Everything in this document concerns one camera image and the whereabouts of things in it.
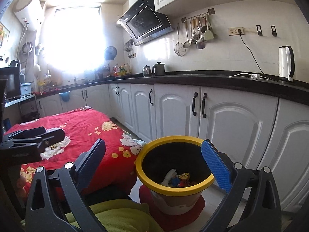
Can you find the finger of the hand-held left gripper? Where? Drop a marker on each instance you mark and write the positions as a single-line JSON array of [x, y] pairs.
[[48, 139], [26, 133]]

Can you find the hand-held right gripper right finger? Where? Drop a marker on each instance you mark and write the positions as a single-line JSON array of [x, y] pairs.
[[217, 166]]

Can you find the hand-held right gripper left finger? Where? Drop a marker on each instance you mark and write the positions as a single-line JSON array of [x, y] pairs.
[[93, 160]]

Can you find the yellow red snack wrapper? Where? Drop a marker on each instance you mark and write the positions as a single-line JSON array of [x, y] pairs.
[[184, 176]]

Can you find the blue plastic bag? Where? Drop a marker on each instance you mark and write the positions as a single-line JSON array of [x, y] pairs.
[[176, 182]]

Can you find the twisted white plastic bag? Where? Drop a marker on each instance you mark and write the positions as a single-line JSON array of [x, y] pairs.
[[170, 176]]

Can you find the yellow-rimmed trash bin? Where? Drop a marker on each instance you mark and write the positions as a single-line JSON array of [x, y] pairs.
[[144, 159]]

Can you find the person's left hand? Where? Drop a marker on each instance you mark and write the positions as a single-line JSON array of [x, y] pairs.
[[21, 185]]

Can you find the red floral blanket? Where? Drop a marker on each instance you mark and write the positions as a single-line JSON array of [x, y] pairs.
[[84, 120]]

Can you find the white plastic basket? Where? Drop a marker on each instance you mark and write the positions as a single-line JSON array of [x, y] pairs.
[[26, 89]]

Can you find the blue hanging basin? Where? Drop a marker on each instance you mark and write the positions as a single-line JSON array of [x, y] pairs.
[[64, 96]]

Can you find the white lower kitchen cabinets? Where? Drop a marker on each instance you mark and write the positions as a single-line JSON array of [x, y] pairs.
[[241, 125]]

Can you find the black microwave oven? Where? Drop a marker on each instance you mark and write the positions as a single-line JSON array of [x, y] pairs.
[[12, 84]]

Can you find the red mat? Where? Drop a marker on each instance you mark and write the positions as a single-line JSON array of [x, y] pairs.
[[190, 212]]

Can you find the yellow-green cloth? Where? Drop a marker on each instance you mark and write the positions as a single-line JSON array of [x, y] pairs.
[[115, 215]]

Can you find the black kitchen countertop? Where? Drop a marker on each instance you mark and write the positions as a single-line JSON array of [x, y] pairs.
[[217, 82]]

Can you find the group of condiment bottles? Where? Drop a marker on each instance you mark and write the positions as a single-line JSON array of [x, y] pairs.
[[122, 70]]

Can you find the kitchen window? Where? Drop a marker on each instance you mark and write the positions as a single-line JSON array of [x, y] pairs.
[[72, 41]]

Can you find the dark lidded pot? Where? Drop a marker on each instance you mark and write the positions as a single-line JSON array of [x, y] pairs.
[[158, 69]]

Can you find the hanging kitchen tools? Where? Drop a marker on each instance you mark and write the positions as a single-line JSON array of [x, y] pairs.
[[129, 46]]

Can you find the white electric kettle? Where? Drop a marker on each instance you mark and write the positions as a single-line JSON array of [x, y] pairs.
[[284, 65]]

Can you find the large metal ladle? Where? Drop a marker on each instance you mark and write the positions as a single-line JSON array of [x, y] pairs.
[[200, 44]]

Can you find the white water heater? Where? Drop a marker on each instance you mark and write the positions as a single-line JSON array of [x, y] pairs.
[[27, 9]]

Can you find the metal slotted spoon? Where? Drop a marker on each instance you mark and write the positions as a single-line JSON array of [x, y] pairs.
[[193, 37]]

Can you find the green spatula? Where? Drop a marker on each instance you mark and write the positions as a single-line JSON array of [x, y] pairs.
[[209, 35]]

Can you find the black range hood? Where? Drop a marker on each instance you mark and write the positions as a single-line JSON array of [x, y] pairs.
[[144, 24]]

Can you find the wall picture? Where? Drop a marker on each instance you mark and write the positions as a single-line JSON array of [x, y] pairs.
[[3, 35]]

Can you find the beige wall power outlet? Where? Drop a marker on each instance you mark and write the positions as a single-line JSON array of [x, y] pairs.
[[235, 31]]

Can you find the black wall hook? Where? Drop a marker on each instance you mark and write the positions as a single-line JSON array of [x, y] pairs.
[[258, 30], [273, 30]]

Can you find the wall utensil rail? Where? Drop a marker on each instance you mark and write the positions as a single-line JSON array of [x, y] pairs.
[[198, 14]]

